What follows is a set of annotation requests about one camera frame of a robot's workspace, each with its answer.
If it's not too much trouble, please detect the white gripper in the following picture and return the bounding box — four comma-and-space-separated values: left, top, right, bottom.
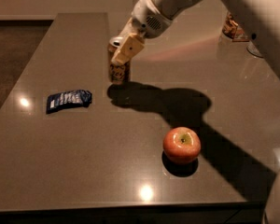
110, 0, 173, 65

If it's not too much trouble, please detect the orange LaCroix soda can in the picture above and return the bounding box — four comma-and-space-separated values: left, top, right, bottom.
107, 37, 130, 85

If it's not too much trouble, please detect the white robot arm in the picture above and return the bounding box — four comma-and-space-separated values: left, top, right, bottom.
108, 0, 280, 85

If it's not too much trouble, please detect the blue RXBAR blueberry wrapper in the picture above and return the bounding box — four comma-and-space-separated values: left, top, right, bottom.
46, 90, 92, 114

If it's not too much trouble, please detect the snack jar with black lid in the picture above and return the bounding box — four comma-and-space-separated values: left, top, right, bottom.
222, 12, 249, 42

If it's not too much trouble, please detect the red apple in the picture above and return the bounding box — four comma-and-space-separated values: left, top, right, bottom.
163, 127, 201, 165

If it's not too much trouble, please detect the clear glass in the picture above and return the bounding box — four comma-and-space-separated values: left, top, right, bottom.
246, 42, 262, 58

